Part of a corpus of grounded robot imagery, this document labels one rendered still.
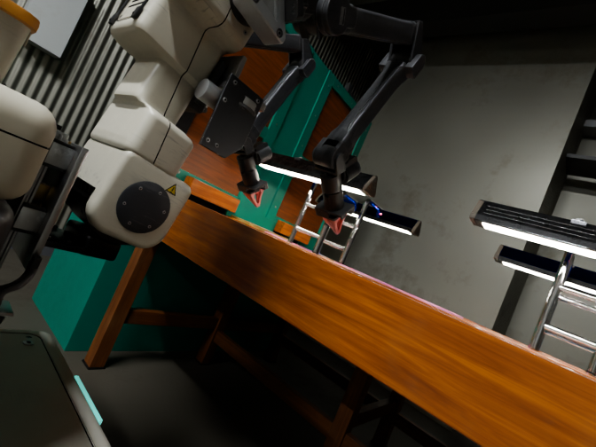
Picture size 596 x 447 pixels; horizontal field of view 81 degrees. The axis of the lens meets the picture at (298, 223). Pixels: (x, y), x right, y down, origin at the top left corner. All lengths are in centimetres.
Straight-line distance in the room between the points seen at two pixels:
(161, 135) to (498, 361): 75
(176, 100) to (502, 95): 303
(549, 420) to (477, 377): 11
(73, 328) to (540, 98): 338
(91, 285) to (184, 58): 115
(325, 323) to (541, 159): 256
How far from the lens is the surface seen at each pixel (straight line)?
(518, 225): 110
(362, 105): 100
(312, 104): 217
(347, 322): 86
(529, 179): 313
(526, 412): 77
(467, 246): 302
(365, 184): 127
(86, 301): 171
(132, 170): 72
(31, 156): 52
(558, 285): 126
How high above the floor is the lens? 78
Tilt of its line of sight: 3 degrees up
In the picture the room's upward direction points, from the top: 23 degrees clockwise
